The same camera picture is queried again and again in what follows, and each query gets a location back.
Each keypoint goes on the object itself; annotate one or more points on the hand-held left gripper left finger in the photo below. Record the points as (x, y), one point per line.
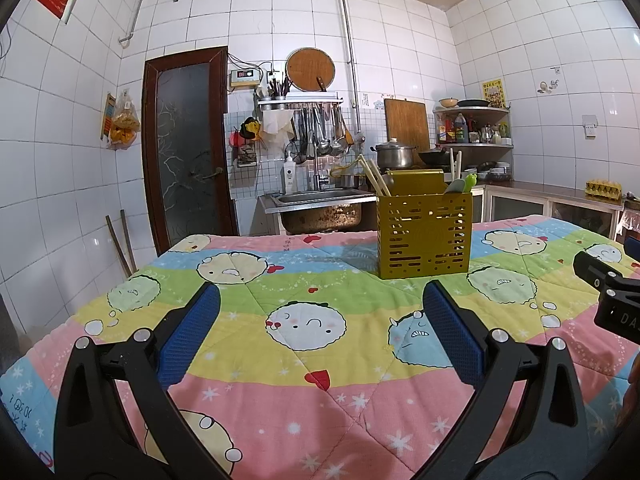
(190, 332)

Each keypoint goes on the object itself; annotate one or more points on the pale bowl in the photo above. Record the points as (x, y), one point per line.
(448, 103)

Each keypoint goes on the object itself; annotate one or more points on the steel pot with lid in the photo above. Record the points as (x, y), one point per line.
(394, 156)

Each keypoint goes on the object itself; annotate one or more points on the white soap bottle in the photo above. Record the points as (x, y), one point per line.
(288, 177)

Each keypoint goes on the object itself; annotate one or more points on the pink plastic sheet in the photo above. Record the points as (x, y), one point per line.
(631, 215)

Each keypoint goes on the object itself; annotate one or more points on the steel faucet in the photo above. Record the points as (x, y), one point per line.
(320, 177)

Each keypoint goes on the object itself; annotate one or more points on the yellow egg carton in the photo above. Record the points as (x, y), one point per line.
(603, 188)

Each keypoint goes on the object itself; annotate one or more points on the red label bottle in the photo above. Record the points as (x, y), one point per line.
(446, 130)

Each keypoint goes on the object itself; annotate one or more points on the metal wall rack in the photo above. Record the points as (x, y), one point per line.
(300, 103)

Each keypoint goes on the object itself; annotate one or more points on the cartoon printed blanket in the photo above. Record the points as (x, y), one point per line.
(280, 385)

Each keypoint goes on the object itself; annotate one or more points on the wall controller box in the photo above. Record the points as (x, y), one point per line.
(245, 78)

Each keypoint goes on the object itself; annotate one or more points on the kitchen counter cabinet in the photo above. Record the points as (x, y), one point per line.
(550, 205)

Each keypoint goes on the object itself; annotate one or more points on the rectangular wooden cutting board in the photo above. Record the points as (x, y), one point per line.
(406, 122)

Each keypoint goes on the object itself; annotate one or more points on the steel kettle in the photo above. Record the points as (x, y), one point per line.
(487, 135)

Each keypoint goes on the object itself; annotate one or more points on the round wooden board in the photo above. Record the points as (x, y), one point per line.
(306, 67)

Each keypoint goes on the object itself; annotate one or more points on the hanging card board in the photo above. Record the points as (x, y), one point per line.
(107, 117)

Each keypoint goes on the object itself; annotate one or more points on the wall socket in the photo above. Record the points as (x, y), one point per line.
(590, 126)

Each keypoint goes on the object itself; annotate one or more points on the red and yellow hanging items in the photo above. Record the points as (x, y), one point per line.
(246, 130)

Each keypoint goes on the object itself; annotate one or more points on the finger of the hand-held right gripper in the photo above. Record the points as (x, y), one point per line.
(634, 249)
(592, 267)

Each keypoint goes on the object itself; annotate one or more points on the wooden stick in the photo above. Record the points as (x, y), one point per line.
(128, 240)
(119, 247)

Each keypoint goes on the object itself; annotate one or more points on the steel sink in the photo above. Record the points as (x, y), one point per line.
(320, 212)

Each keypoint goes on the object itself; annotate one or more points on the hanging plastic bag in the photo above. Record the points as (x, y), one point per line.
(125, 122)

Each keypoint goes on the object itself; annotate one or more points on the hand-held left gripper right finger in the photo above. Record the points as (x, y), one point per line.
(452, 332)

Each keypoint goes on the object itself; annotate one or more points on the green plastic spoon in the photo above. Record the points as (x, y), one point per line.
(470, 182)

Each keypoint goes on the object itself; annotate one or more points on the yellow wall poster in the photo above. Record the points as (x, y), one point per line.
(493, 93)

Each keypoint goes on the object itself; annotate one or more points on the dark flat pan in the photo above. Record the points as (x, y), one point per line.
(474, 103)

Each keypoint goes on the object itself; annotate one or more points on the dark oil jug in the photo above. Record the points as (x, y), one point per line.
(462, 129)

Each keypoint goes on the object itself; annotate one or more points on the pile of dishes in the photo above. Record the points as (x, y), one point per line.
(492, 172)

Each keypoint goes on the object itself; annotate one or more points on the utensil cup on rack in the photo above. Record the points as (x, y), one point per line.
(278, 89)

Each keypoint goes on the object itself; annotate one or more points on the small steel pot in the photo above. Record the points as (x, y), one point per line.
(352, 181)

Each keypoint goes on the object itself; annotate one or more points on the yellow perforated utensil holder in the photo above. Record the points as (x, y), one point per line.
(425, 235)

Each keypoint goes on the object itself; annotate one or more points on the white hanging cloth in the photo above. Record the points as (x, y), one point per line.
(276, 125)

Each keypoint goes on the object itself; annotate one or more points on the brown door with glass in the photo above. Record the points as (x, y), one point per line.
(187, 150)

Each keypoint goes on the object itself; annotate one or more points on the row of hanging kitchen utensils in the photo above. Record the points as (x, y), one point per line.
(320, 135)

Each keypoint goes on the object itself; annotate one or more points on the black wok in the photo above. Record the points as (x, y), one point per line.
(434, 157)

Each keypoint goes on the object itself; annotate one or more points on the light blue plastic spoon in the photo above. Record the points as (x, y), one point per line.
(454, 187)

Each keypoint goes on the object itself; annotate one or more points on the corner wall shelf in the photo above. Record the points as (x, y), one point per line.
(487, 145)

